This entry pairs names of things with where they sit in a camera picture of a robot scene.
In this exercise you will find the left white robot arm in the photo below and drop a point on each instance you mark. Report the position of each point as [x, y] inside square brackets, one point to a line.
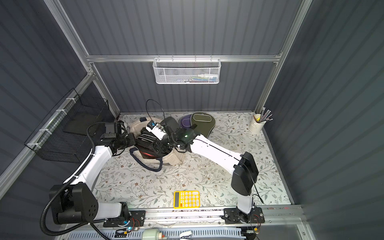
[73, 202]

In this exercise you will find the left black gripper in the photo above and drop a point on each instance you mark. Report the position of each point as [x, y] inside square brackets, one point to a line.
[139, 142]

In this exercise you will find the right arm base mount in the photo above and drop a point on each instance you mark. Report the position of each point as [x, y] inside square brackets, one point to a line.
[235, 216]

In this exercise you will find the purple round case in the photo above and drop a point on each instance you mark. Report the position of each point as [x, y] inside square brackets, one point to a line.
[185, 121]

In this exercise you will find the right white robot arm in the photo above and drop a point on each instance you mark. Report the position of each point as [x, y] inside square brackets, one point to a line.
[242, 167]

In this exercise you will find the floral canvas tote bag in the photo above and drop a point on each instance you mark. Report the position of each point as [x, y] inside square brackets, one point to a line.
[154, 165]

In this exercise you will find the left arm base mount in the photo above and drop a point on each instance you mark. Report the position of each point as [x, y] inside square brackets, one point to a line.
[131, 219]

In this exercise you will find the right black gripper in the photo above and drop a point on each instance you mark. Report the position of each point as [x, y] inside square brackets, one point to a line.
[163, 143]

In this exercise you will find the yellow calculator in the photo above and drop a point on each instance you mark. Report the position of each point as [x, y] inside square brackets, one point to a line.
[187, 199]

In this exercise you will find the olive green paddle cover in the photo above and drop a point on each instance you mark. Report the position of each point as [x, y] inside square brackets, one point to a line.
[202, 123]

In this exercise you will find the black wire side basket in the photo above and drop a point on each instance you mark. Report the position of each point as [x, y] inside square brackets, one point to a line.
[63, 138]

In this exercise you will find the white pen cup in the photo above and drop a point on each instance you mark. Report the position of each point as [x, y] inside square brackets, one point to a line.
[256, 125]

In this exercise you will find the white wire wall basket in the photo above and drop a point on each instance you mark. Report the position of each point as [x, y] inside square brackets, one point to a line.
[187, 73]

